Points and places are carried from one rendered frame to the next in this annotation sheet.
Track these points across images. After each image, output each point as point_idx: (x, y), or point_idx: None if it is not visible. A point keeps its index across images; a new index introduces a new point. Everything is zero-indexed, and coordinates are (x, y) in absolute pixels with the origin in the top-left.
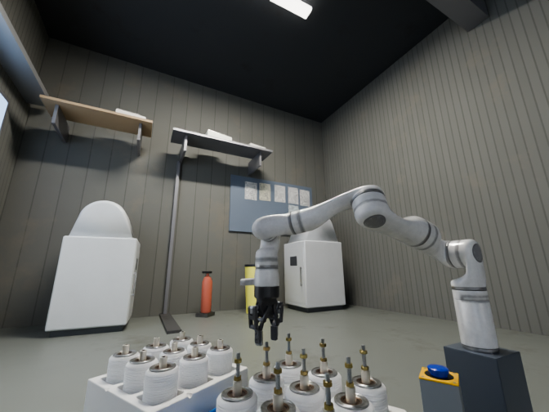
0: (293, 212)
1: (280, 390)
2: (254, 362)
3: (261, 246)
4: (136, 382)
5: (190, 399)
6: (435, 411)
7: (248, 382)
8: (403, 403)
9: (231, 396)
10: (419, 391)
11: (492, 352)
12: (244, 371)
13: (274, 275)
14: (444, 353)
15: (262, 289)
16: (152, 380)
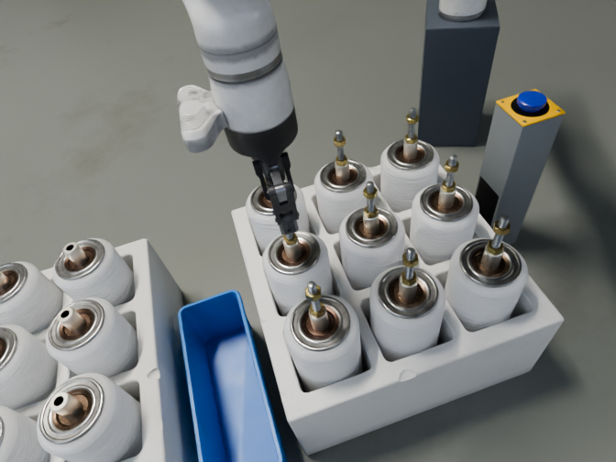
0: None
1: (415, 275)
2: (29, 190)
3: None
4: None
5: (160, 374)
6: (526, 151)
7: (83, 234)
8: (313, 112)
9: (319, 334)
10: (311, 81)
11: (482, 15)
12: (148, 247)
13: (288, 74)
14: (426, 39)
15: (279, 133)
16: (96, 444)
